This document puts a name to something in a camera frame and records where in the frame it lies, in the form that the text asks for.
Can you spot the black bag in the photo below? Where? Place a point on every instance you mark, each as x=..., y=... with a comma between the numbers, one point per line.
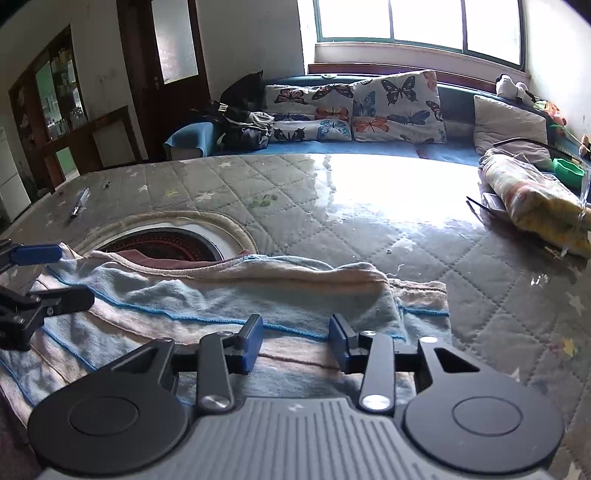
x=242, y=92

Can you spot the folded floral cloth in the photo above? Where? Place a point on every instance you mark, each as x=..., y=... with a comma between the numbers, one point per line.
x=531, y=198

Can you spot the white refrigerator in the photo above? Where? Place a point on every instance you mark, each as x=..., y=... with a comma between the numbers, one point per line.
x=11, y=184

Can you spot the blue sofa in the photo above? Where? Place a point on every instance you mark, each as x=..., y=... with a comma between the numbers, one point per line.
x=457, y=115

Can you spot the white plush toy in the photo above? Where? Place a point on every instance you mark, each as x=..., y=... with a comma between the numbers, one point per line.
x=510, y=86

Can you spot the large butterfly print pillow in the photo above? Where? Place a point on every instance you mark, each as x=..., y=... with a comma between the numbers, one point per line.
x=397, y=106

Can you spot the dark wooden door frosted glass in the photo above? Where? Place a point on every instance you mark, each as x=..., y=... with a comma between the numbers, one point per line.
x=157, y=115

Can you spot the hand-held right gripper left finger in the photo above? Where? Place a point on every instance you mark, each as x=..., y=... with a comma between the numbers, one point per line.
x=251, y=344

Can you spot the blue pink striped towel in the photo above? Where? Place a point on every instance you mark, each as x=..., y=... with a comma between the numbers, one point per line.
x=207, y=295

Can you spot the long butterfly print pillow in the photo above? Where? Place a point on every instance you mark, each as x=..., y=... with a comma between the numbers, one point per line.
x=314, y=130
x=309, y=99

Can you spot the green bowl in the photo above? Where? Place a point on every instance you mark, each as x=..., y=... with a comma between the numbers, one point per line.
x=569, y=171

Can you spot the pen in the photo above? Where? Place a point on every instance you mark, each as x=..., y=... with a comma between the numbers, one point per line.
x=79, y=203

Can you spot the grey quilted star table cover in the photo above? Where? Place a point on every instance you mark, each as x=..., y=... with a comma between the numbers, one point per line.
x=415, y=240

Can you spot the pile of dark clothes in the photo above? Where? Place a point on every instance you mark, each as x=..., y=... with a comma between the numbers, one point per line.
x=240, y=129

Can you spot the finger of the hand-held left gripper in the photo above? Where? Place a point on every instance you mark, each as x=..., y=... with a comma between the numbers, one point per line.
x=37, y=254
x=64, y=300

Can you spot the large window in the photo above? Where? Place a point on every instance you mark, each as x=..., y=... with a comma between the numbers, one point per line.
x=415, y=23

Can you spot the colourful toys pile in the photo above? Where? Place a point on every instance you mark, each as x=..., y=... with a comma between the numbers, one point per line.
x=554, y=113

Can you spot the dark wooden glass cabinet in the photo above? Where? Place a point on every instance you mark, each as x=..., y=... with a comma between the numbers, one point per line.
x=69, y=138

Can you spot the black curved rod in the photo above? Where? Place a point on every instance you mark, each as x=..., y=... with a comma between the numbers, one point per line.
x=521, y=141

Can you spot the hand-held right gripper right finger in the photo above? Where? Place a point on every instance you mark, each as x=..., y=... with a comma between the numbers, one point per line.
x=340, y=344

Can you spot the grey pillow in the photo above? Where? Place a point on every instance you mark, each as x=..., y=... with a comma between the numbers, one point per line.
x=508, y=124

